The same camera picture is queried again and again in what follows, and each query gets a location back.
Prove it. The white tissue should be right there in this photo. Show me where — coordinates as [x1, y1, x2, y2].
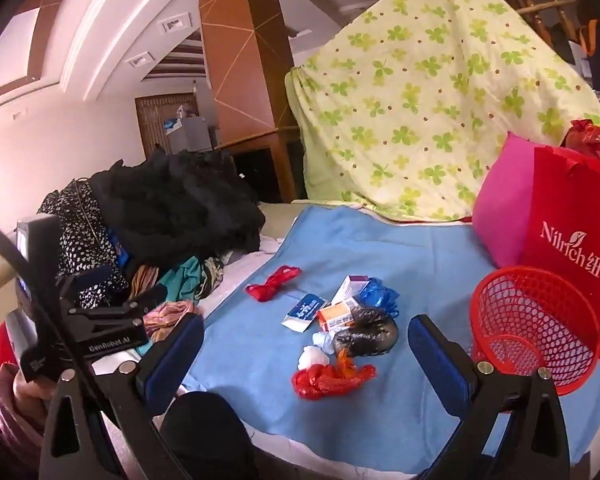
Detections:
[299, 345, 328, 372]

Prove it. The black plastic bag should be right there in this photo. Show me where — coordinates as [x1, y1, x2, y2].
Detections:
[332, 307, 400, 357]

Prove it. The olive patterned cloth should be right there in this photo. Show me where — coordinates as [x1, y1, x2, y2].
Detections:
[202, 256, 226, 297]

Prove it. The brown wooden cabinet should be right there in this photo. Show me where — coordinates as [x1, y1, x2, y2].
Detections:
[196, 0, 306, 203]

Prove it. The clover print quilt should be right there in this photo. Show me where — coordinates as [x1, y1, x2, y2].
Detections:
[285, 0, 600, 222]

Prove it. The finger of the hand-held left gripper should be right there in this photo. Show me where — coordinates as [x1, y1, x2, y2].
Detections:
[55, 264, 118, 311]
[67, 287, 170, 333]

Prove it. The orange white medicine box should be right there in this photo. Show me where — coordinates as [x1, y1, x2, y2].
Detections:
[316, 298, 362, 332]

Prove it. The person's left forearm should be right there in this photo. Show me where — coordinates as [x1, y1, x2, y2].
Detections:
[0, 360, 56, 461]

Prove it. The blue garment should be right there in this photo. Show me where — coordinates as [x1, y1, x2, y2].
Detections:
[107, 230, 133, 267]

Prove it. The large red plastic bag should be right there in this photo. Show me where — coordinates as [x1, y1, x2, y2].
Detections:
[560, 119, 600, 166]

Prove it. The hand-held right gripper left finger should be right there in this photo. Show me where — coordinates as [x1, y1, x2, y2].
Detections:
[37, 312, 206, 480]

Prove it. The pink pillow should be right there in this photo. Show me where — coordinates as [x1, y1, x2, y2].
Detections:
[472, 131, 536, 268]

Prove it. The pink orange cloth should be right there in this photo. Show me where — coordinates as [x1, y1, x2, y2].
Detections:
[142, 301, 201, 343]

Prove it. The white blue tissue packet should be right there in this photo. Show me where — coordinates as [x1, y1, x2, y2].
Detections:
[281, 294, 329, 333]

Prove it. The white purple medicine box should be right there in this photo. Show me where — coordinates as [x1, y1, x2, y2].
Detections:
[331, 275, 368, 307]

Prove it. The black clothes pile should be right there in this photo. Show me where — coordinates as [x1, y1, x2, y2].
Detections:
[91, 149, 267, 266]

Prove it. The black white spotted garment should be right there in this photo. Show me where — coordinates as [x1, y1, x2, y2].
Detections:
[37, 180, 131, 311]

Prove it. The red mesh basket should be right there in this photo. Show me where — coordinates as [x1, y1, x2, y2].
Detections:
[470, 266, 600, 395]

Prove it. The person's leg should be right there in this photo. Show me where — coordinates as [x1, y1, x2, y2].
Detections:
[159, 391, 261, 480]

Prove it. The small red plastic bag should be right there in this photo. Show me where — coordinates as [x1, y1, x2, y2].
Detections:
[245, 266, 302, 302]

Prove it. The beige mattress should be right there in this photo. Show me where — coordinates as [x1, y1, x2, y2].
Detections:
[257, 199, 311, 241]

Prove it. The teal garment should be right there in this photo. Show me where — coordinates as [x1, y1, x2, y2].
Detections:
[157, 256, 206, 306]

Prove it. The brown striped cloth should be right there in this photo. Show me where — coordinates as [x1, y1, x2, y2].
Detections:
[127, 264, 161, 303]

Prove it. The red orange plastic bag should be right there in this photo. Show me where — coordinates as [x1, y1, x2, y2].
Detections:
[292, 350, 377, 400]

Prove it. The black cable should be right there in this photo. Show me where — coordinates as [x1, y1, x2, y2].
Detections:
[0, 217, 101, 401]

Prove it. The grey appliance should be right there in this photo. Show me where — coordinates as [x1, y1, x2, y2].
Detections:
[167, 112, 218, 153]

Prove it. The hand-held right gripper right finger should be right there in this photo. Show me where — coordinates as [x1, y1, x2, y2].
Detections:
[407, 314, 573, 480]

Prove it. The blue blanket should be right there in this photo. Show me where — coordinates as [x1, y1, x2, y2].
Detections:
[182, 205, 600, 476]

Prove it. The blue plastic bag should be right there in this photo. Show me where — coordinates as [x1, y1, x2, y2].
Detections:
[357, 277, 402, 318]

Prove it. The pale bed sheet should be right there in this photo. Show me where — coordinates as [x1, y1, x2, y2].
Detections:
[200, 237, 301, 321]

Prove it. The red paper shopping bag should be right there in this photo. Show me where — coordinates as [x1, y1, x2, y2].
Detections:
[522, 145, 600, 363]

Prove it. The wooden lattice door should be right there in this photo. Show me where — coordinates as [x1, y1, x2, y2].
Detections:
[135, 92, 201, 153]

